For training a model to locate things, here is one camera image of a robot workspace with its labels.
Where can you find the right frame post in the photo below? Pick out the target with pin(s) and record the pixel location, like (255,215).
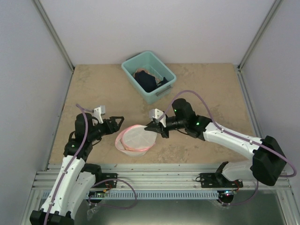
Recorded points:
(263,27)

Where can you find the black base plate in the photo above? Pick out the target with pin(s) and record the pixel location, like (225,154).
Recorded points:
(106,180)
(217,180)

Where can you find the aluminium rail frame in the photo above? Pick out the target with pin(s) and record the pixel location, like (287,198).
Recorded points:
(183,177)

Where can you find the beige garment in bin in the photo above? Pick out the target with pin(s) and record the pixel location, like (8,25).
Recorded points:
(148,72)

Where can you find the left frame post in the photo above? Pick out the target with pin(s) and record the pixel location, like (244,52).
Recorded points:
(44,16)

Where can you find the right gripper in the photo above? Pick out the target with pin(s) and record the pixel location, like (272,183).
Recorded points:
(157,127)

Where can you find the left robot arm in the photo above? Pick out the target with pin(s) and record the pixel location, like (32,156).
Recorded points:
(76,177)

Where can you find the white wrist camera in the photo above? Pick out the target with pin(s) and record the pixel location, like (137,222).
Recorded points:
(158,116)
(99,112)

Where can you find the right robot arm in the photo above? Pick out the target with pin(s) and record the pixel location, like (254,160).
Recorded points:
(265,158)

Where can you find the white mesh laundry bag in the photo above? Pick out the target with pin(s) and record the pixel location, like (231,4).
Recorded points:
(135,141)

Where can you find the frame post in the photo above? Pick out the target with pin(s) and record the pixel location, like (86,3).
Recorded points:
(263,27)
(44,16)

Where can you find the teal plastic bin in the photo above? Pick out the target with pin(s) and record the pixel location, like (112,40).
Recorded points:
(151,62)

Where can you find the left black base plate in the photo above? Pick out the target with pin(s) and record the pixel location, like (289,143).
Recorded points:
(106,180)

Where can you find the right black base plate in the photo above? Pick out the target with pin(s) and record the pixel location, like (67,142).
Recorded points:
(217,180)

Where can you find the dark clothes in bin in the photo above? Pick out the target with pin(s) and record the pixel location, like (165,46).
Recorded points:
(148,82)

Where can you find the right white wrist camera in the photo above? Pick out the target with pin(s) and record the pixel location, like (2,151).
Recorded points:
(158,116)

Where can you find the right circuit board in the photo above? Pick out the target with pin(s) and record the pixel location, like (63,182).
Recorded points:
(229,192)

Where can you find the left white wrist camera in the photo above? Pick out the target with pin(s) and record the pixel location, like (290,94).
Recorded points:
(99,112)

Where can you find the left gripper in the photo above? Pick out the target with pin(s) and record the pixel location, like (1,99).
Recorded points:
(113,124)

